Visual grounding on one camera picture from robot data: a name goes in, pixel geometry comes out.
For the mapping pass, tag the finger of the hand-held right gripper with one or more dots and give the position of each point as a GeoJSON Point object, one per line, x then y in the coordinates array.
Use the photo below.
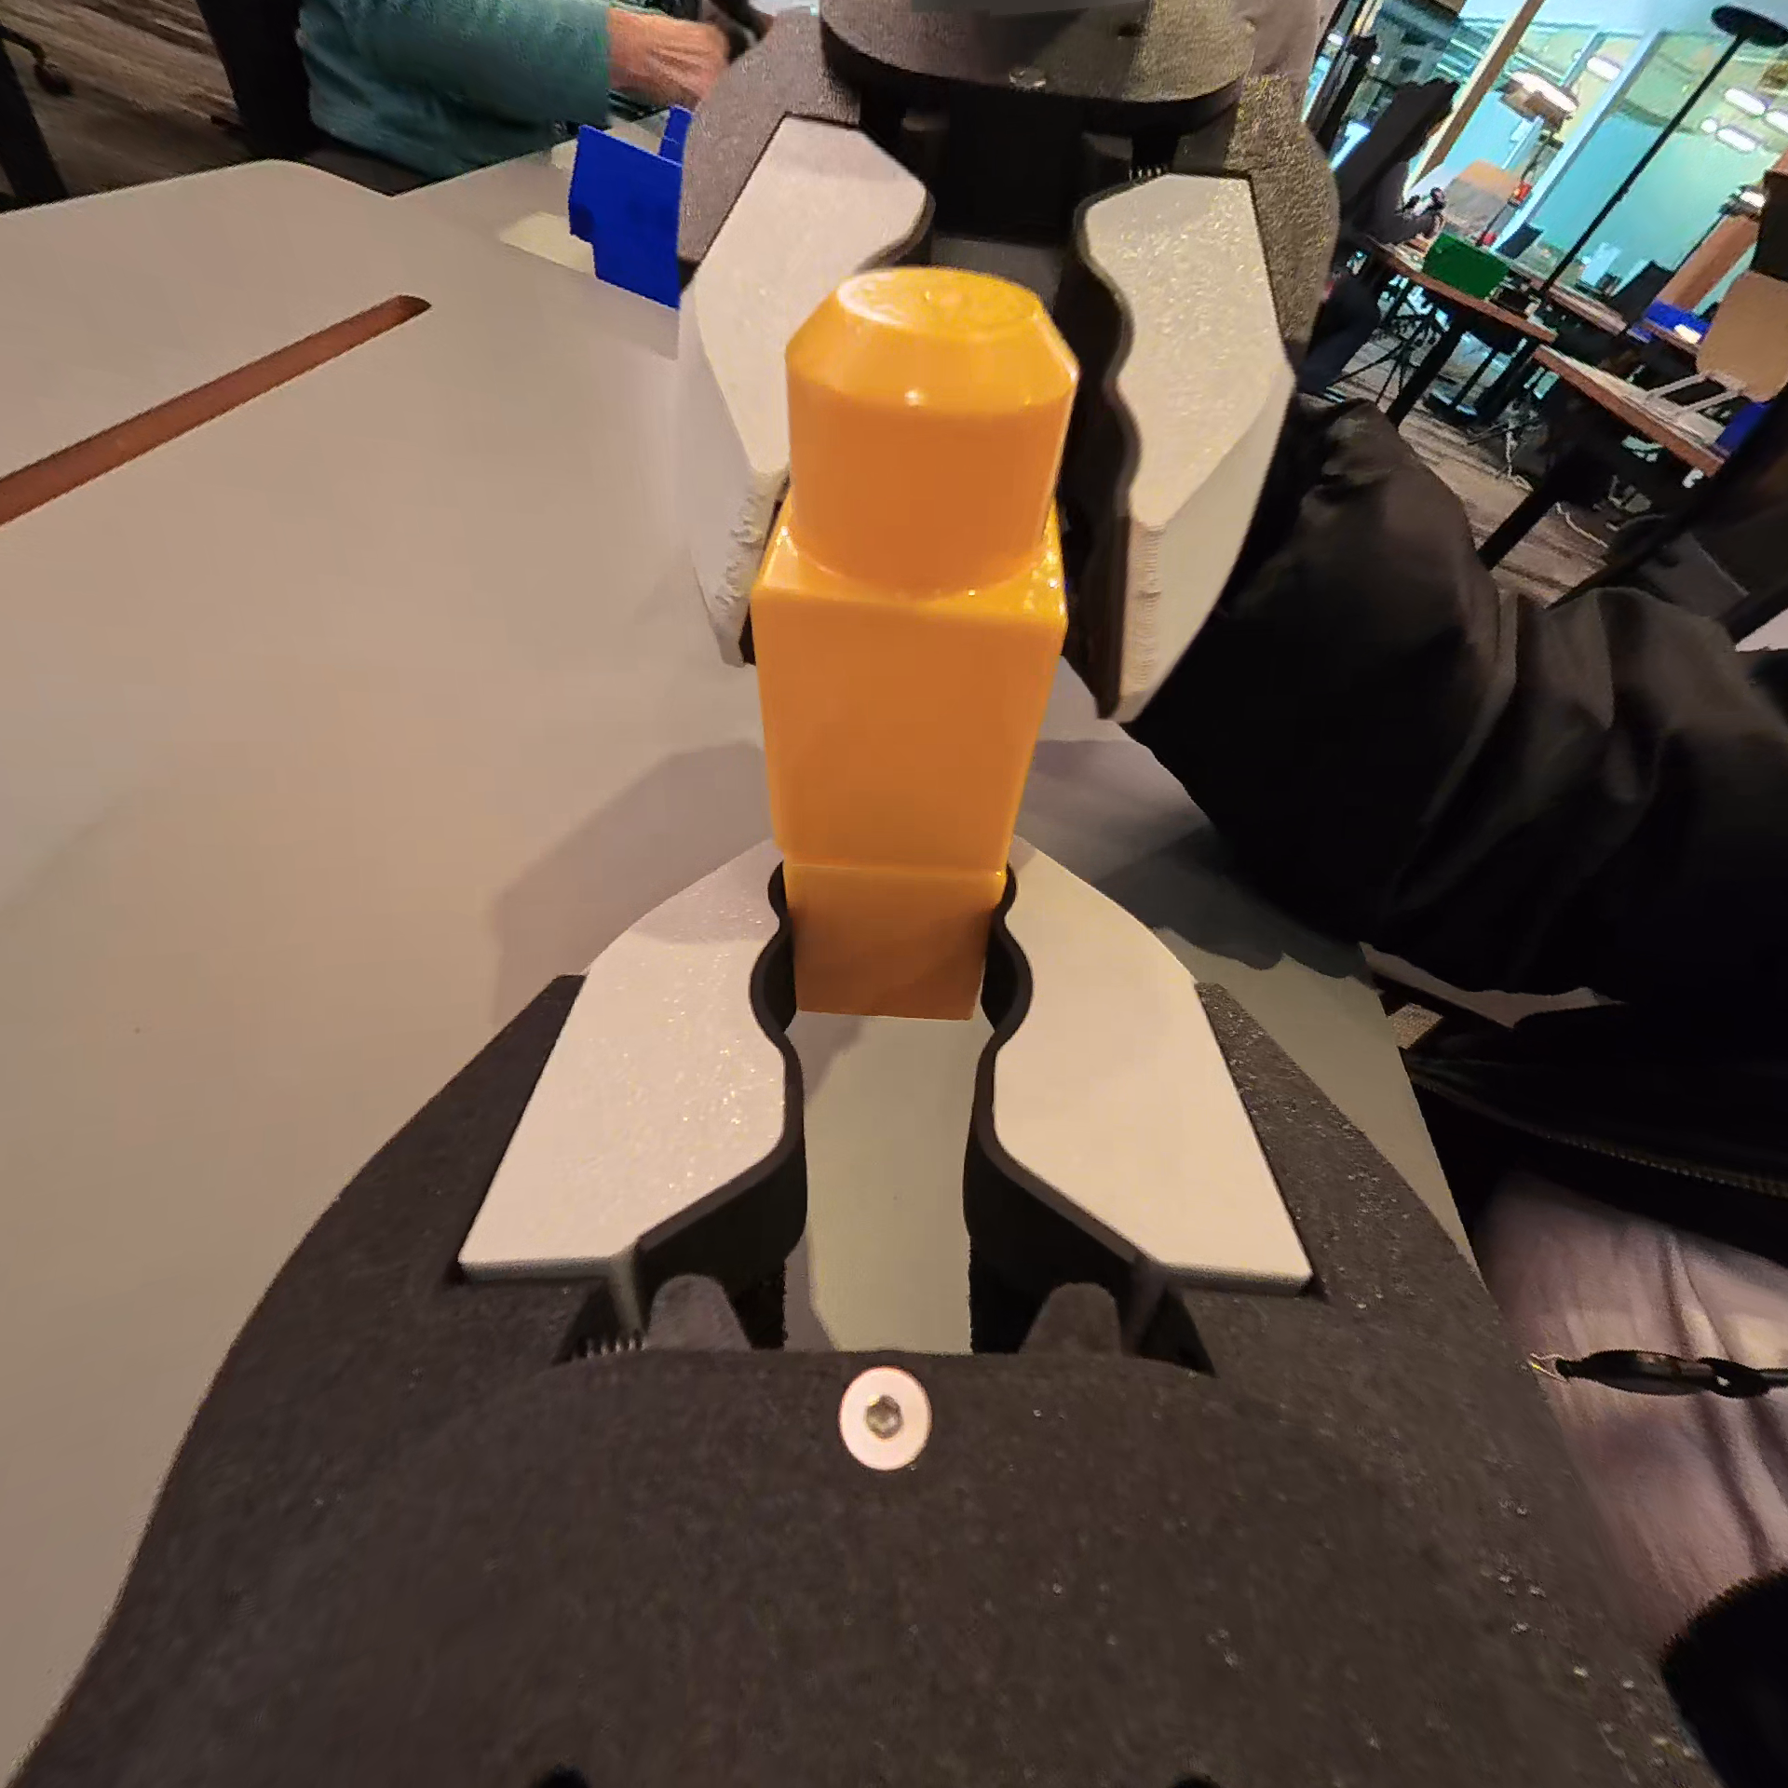
{"type": "Point", "coordinates": [783, 238]}
{"type": "Point", "coordinates": [1203, 364]}

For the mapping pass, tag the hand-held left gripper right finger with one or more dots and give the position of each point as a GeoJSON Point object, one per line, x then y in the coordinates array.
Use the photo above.
{"type": "Point", "coordinates": [1132, 1104]}

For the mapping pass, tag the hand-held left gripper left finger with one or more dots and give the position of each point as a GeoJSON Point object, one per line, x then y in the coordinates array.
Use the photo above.
{"type": "Point", "coordinates": [629, 1104]}

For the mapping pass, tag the blue plastic bin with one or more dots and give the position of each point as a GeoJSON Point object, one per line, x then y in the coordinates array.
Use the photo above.
{"type": "Point", "coordinates": [629, 225]}

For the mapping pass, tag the yellow plastic block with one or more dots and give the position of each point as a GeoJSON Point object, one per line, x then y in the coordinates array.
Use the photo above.
{"type": "Point", "coordinates": [908, 699]}
{"type": "Point", "coordinates": [895, 951]}

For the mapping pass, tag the person's right forearm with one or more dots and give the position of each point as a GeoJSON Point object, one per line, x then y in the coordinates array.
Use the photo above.
{"type": "Point", "coordinates": [1467, 768]}

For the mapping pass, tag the green plastic bin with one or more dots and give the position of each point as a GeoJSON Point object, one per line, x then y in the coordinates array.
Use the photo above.
{"type": "Point", "coordinates": [1461, 266]}

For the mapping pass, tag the person's black jacket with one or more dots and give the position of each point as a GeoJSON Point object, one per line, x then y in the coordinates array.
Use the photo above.
{"type": "Point", "coordinates": [1607, 1104]}

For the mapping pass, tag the black office chair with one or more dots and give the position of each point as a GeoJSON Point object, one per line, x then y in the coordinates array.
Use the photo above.
{"type": "Point", "coordinates": [266, 85]}

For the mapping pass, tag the tan document board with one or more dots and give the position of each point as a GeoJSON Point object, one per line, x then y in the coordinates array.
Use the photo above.
{"type": "Point", "coordinates": [1746, 336]}

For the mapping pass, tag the person's white garment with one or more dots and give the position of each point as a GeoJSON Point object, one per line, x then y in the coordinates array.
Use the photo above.
{"type": "Point", "coordinates": [1607, 1510]}

